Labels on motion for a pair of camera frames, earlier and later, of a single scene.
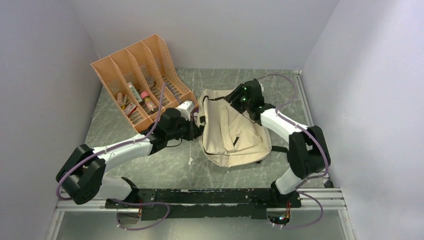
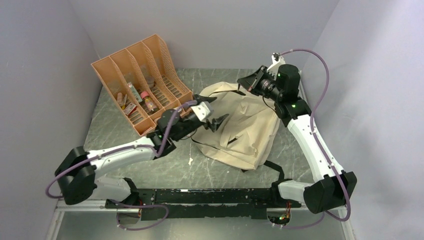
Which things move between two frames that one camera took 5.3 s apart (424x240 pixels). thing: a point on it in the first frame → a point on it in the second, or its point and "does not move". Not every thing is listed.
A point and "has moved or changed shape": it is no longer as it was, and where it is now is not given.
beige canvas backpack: x=229 y=138 has moved or changed shape
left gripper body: x=184 y=130 does not move
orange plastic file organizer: x=142 y=82 does not move
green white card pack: x=134 y=92 does not move
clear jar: x=150 y=80 does not move
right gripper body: x=238 y=100 → x=266 y=86
